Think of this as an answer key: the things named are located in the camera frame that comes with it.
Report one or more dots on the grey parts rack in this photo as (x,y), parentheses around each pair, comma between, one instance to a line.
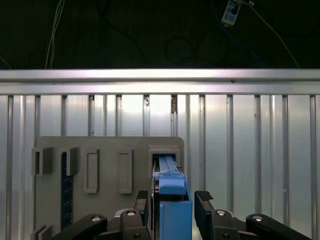
(110,143)

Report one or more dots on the hard disk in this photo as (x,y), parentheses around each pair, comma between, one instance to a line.
(172,185)

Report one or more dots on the white power strip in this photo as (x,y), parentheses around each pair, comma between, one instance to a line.
(231,13)

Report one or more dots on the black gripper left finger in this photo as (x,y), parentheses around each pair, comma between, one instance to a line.
(142,215)

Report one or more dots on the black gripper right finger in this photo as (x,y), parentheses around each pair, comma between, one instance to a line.
(202,215)

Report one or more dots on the dark blue RAM stick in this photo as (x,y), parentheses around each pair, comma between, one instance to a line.
(67,195)

